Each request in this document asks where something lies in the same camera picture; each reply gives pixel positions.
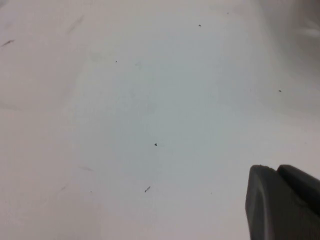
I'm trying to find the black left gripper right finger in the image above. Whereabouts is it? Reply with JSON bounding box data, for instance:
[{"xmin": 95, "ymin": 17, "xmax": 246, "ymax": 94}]
[{"xmin": 276, "ymin": 163, "xmax": 320, "ymax": 218}]

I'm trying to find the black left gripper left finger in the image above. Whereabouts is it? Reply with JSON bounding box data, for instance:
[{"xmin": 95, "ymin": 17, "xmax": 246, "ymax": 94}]
[{"xmin": 244, "ymin": 164, "xmax": 320, "ymax": 240}]

